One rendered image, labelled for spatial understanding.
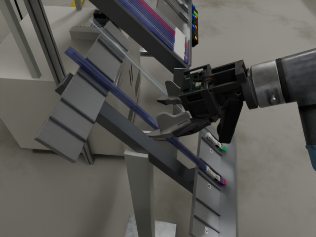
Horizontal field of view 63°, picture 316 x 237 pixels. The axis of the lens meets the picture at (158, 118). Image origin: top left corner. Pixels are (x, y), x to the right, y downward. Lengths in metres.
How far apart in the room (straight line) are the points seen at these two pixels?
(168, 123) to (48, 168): 1.30
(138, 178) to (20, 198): 1.05
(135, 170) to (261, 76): 0.40
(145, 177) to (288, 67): 0.45
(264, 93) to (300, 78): 0.05
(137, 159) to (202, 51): 1.93
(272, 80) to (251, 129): 1.43
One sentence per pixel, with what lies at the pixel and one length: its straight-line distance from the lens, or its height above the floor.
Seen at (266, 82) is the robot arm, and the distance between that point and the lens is 0.44.
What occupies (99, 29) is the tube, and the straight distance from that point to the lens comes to 0.58.
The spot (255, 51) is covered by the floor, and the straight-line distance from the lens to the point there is 2.59.
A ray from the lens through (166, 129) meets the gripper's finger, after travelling 0.49.
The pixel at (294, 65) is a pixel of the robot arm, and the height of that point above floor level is 1.12.
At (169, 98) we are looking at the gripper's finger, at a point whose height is 0.97.
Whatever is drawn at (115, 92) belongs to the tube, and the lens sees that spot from 0.51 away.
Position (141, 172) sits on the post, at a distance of 0.69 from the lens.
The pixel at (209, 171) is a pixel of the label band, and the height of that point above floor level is 0.78.
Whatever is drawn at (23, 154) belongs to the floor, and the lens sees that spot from 1.84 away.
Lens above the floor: 1.36
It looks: 48 degrees down
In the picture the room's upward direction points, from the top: straight up
